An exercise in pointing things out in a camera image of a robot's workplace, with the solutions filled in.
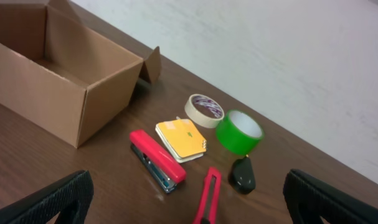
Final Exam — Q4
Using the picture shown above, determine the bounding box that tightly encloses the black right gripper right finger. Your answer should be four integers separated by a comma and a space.
283, 169, 378, 224

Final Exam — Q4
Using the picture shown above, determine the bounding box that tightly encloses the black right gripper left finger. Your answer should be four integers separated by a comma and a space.
0, 170, 94, 224

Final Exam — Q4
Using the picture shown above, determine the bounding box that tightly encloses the green tape roll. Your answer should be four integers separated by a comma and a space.
215, 110, 264, 156

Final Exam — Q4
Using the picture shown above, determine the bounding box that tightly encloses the red stapler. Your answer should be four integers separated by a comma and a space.
129, 129, 186, 194

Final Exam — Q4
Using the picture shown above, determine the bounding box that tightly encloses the brown cardboard box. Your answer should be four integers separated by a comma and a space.
0, 1, 161, 147

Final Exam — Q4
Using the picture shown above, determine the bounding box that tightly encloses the beige masking tape roll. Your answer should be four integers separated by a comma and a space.
184, 94, 225, 128

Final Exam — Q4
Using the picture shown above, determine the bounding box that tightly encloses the black teardrop tape measure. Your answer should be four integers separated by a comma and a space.
228, 156, 256, 195

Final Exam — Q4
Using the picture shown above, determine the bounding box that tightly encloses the red utility knife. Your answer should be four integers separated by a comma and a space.
193, 167, 222, 224

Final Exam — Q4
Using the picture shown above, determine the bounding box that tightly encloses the yellow sticky note pad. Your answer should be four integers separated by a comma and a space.
155, 119, 207, 163

